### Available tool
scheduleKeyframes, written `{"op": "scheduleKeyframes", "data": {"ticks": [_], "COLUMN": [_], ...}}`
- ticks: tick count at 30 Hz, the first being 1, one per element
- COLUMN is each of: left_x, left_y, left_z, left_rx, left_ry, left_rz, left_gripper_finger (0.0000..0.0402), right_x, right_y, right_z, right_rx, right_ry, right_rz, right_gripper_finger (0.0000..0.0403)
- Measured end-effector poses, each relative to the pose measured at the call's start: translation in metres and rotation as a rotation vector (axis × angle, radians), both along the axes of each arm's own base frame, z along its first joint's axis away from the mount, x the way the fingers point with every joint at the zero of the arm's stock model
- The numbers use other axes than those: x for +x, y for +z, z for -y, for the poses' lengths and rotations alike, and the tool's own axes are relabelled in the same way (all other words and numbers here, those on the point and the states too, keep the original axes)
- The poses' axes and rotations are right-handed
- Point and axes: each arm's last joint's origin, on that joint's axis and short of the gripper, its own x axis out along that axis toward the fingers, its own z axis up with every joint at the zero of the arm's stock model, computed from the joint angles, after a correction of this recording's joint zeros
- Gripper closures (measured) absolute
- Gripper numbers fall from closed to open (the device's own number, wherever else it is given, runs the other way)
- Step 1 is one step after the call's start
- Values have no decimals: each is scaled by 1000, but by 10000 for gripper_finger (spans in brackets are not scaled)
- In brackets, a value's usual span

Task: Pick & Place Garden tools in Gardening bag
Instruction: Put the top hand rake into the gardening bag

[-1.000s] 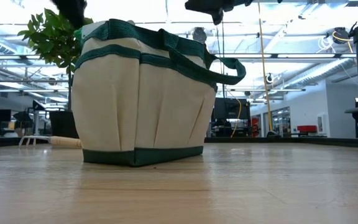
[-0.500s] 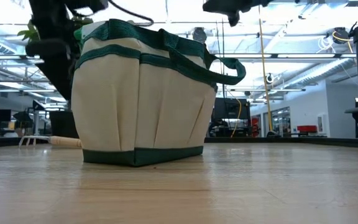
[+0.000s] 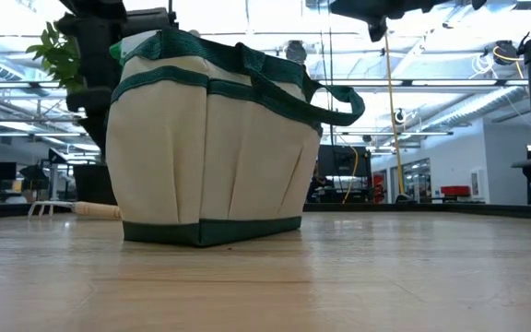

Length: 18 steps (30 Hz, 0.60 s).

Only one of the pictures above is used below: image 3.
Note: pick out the green white spray bottle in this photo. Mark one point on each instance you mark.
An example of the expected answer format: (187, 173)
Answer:
(115, 50)

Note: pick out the black plant pot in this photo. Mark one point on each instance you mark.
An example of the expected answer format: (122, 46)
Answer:
(92, 184)

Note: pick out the ceiling light strip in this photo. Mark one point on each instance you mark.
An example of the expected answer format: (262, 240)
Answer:
(431, 83)

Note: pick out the red box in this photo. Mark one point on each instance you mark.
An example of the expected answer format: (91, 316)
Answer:
(454, 191)

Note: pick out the green leafy plant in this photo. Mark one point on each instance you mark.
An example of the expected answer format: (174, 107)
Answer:
(60, 60)

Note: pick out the black studio light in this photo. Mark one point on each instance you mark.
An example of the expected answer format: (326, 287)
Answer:
(34, 174)

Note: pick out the red standing object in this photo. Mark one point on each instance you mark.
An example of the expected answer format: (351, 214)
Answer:
(378, 189)

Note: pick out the cream green canvas gardening bag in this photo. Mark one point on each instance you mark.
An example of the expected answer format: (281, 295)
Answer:
(178, 152)

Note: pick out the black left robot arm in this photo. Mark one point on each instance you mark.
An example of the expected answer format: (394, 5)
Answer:
(97, 46)

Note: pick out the white wall poster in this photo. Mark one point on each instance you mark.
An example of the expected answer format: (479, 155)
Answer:
(476, 183)

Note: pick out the person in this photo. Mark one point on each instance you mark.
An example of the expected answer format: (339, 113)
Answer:
(318, 186)

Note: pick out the large black monitor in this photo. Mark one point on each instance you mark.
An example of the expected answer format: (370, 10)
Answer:
(341, 161)

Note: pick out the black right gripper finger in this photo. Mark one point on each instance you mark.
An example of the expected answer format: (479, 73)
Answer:
(378, 30)
(362, 7)

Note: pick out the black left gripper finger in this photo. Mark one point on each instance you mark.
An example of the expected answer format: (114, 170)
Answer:
(95, 133)

